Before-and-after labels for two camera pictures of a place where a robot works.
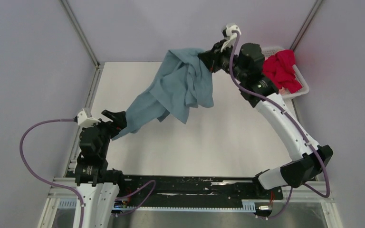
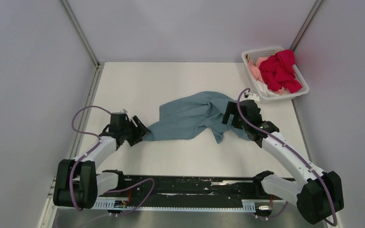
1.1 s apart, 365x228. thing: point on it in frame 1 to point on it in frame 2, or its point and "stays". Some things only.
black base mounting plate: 195,191 stays
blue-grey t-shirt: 186,81 to 190,116
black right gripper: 217,48 to 231,109
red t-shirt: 280,68 stays
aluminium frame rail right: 306,24 stays
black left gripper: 119,118 to 139,134
